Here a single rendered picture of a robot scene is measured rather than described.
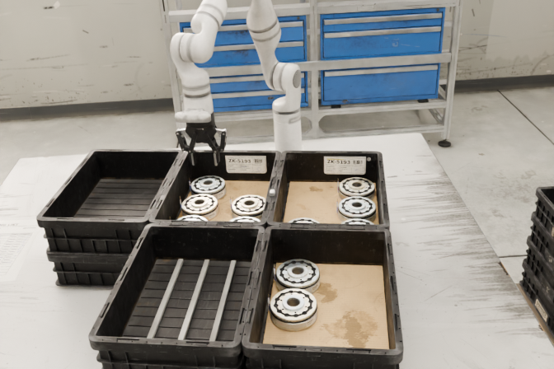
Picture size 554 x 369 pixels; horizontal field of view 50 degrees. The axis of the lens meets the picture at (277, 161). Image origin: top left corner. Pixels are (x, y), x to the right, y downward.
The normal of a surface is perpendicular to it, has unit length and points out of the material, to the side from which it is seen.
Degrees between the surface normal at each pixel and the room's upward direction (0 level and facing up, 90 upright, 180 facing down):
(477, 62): 90
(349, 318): 0
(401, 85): 90
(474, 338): 0
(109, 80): 90
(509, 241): 0
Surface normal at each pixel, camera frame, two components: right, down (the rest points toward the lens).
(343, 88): 0.05, 0.47
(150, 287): -0.04, -0.88
